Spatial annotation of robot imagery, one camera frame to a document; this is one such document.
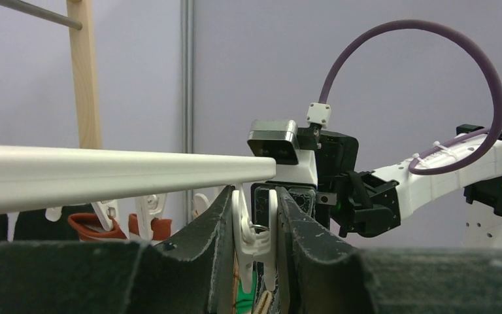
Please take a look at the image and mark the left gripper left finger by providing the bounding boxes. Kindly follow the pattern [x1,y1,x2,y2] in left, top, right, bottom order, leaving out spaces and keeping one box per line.
[0,186,234,313]

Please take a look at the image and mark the metal rack rod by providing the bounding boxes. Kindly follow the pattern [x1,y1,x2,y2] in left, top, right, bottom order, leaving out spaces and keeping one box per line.
[0,0,83,30]

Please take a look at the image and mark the wooden drying rack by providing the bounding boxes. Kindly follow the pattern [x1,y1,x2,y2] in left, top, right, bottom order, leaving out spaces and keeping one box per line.
[66,0,102,149]

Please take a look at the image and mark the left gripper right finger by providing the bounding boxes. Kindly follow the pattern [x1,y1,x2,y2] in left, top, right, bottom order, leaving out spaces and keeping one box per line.
[277,198,502,313]

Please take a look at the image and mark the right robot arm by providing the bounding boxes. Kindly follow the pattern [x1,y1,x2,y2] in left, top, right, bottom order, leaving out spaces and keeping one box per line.
[269,125,502,249]

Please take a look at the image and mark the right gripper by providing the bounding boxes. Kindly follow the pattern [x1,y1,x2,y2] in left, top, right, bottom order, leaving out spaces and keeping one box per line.
[250,182,316,230]

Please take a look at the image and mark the green cloth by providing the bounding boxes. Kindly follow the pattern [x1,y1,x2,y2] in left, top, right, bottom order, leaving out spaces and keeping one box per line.
[235,285,256,314]

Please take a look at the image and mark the grey orange striped sock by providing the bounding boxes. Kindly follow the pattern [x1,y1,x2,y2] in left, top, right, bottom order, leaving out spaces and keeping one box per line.
[128,213,172,245]

